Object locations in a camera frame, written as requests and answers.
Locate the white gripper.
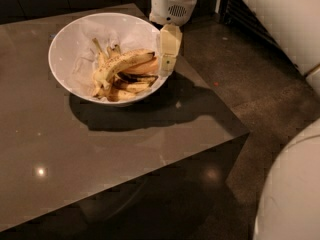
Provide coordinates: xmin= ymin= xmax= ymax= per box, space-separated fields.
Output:
xmin=149 ymin=0 xmax=197 ymax=77

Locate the spotted yellow banana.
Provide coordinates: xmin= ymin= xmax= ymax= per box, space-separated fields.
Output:
xmin=93 ymin=49 xmax=155 ymax=88

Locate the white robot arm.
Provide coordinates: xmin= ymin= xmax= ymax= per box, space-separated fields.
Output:
xmin=140 ymin=0 xmax=320 ymax=240

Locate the white ceramic bowl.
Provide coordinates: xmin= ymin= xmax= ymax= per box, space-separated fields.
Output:
xmin=48 ymin=13 xmax=169 ymax=107

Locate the browned banana peel pile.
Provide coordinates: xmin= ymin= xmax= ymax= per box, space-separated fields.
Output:
xmin=92 ymin=39 xmax=158 ymax=102

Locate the orange bread roll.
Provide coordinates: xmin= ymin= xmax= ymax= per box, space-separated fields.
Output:
xmin=124 ymin=57 xmax=158 ymax=75

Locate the dark metal vent grille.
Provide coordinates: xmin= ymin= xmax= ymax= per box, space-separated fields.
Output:
xmin=216 ymin=0 xmax=279 ymax=48

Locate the white paper napkin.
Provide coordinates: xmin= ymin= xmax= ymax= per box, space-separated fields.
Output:
xmin=68 ymin=17 xmax=120 ymax=97

